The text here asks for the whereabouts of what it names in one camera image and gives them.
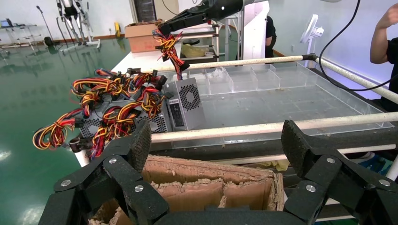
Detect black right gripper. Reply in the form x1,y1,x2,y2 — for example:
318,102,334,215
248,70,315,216
159,0,247,35

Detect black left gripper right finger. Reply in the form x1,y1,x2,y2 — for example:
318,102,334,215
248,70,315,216
281,119,398,225

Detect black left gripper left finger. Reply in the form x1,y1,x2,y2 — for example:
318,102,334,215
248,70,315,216
38,120,170,225

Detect silver power supply colourful wires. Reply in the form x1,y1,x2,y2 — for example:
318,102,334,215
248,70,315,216
124,68,170,120
32,107,105,153
70,77,128,109
152,28,207,132
90,104,170,159

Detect person right forearm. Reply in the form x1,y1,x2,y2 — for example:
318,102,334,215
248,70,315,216
369,18,394,65

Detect person right hand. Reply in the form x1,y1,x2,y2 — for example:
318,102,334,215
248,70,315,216
375,3,398,30

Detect yellow bag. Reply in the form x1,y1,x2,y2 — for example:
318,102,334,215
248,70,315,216
181,43,207,59

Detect yellow cloth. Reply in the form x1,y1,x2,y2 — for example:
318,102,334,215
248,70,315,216
258,159,291,172

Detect dark doorway panel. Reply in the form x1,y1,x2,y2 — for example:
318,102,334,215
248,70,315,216
133,0,157,23

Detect brown cardboard carton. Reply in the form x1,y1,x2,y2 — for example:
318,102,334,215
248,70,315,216
124,19,172,53

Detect black pipe connector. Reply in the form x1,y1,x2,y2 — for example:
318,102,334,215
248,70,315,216
302,53,321,63
69,137,94,153

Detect blue plastic object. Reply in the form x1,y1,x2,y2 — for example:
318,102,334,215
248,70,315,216
352,152,391,176

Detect crumpled clear plastic piece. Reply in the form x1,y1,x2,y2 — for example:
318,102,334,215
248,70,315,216
207,67,232,82

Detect white work table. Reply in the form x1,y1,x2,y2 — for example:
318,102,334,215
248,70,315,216
111,24,218,74

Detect white cabinet panel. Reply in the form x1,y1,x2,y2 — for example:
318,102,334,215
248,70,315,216
241,0,270,60

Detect worn cardboard box with dividers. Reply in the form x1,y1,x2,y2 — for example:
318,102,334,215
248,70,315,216
88,154,285,225

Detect clear acrylic divided tray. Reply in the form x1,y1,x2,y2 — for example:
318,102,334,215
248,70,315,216
157,62,396,149

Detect background person black shirt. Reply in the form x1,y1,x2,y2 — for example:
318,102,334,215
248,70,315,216
265,15,278,59

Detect robot on metal stand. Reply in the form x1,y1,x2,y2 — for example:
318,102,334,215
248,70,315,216
55,0,102,53

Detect white standing fan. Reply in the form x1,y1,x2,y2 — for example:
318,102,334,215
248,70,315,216
299,13,325,68

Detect person torso black shirt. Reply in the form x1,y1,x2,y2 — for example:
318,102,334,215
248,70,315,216
381,37,398,113

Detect black microphone stand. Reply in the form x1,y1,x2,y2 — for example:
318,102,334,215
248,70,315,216
36,4,54,48

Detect background desk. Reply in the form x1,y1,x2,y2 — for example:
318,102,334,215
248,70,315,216
0,18,39,50

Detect white frame leg pipe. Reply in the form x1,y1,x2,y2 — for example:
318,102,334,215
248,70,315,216
385,154,398,182
74,148,92,168

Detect white lower frame rail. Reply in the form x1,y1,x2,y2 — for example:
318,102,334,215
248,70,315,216
214,143,398,165

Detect white padded frame rail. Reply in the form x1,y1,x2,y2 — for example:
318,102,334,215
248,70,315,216
315,58,398,105
157,55,312,73
151,112,398,144

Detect black padded frame bar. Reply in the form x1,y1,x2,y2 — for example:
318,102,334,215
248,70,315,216
149,127,398,162

